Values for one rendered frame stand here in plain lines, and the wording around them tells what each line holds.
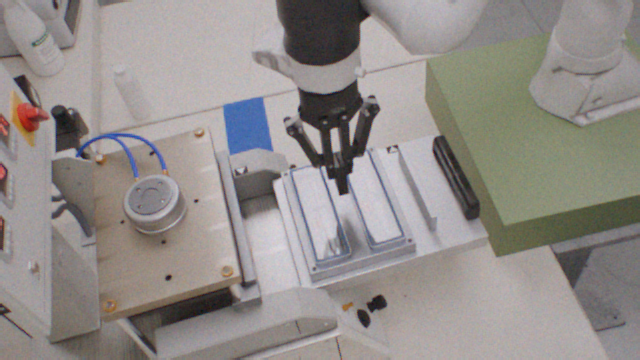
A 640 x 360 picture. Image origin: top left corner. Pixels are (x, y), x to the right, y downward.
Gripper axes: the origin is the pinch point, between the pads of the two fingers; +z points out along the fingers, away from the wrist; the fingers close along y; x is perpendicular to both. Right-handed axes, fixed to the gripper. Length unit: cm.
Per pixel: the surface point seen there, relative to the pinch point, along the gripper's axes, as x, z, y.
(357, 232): -5.6, 8.0, 0.6
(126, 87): 55, 22, -37
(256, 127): 44, 33, -11
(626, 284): 12, 107, 85
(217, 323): -14.3, 7.5, -22.3
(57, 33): 82, 23, -53
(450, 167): 0.6, 6.6, 17.8
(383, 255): -10.2, 8.8, 3.3
